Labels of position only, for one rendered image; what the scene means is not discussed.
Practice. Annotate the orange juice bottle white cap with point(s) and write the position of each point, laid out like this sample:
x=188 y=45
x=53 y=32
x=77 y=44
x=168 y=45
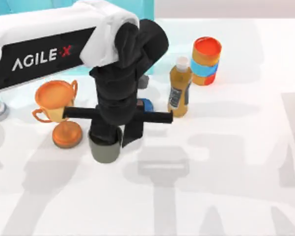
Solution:
x=179 y=96

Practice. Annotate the small blue object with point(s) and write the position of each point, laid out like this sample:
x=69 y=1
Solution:
x=147 y=104

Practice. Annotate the orange and blue can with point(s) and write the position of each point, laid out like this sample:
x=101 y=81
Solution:
x=206 y=61

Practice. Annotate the orange trophy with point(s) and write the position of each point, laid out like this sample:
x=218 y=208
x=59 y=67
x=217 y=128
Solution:
x=55 y=94

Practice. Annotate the grey cup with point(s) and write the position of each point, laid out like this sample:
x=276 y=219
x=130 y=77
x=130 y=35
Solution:
x=104 y=153

